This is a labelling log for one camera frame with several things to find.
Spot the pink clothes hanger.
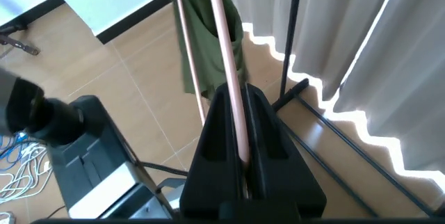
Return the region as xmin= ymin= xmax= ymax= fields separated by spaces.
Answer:
xmin=171 ymin=0 xmax=252 ymax=168

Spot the black clothes rack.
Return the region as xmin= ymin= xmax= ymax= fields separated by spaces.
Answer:
xmin=270 ymin=0 xmax=445 ymax=218

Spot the green long-sleeved shirt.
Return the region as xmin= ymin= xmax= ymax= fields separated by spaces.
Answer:
xmin=169 ymin=0 xmax=250 ymax=100

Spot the black cable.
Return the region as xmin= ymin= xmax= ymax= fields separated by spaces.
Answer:
xmin=138 ymin=160 xmax=191 ymax=178

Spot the white cable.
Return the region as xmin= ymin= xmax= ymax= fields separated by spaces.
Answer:
xmin=0 ymin=140 xmax=53 ymax=204

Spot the beige curtain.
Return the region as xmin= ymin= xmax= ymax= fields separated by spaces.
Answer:
xmin=224 ymin=0 xmax=445 ymax=185

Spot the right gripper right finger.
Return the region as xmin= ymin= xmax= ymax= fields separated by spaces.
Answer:
xmin=244 ymin=83 xmax=328 ymax=218

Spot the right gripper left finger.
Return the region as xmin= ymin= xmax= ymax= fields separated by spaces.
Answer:
xmin=179 ymin=82 xmax=245 ymax=218

